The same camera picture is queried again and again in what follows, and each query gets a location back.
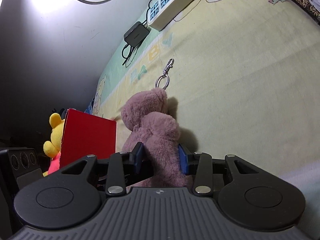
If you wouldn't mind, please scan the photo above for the pink teddy bear plush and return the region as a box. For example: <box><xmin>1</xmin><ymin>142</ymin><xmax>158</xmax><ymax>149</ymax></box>
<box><xmin>121</xmin><ymin>88</ymin><xmax>192</xmax><ymax>187</ymax></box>

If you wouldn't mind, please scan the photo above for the yellow tiger plush toy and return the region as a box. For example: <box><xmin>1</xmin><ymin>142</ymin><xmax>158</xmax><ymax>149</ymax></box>
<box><xmin>43</xmin><ymin>113</ymin><xmax>65</xmax><ymax>175</ymax></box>

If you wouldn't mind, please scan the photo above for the red cardboard box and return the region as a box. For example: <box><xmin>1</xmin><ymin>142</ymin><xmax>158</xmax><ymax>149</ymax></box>
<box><xmin>60</xmin><ymin>108</ymin><xmax>117</xmax><ymax>168</ymax></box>

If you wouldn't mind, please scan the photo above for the black speaker device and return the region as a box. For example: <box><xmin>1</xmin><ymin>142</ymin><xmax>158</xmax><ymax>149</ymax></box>
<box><xmin>1</xmin><ymin>147</ymin><xmax>43</xmax><ymax>190</ymax></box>

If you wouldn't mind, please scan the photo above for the metal keyring clasp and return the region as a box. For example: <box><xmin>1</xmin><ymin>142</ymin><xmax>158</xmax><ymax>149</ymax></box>
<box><xmin>155</xmin><ymin>58</ymin><xmax>175</xmax><ymax>90</ymax></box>

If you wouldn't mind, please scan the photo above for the black power adapter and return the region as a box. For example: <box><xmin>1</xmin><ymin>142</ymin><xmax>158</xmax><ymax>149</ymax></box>
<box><xmin>124</xmin><ymin>21</ymin><xmax>150</xmax><ymax>48</ymax></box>

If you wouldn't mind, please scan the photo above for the white blue power strip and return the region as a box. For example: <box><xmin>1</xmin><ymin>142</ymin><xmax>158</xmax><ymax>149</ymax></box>
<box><xmin>146</xmin><ymin>0</ymin><xmax>193</xmax><ymax>31</ymax></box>

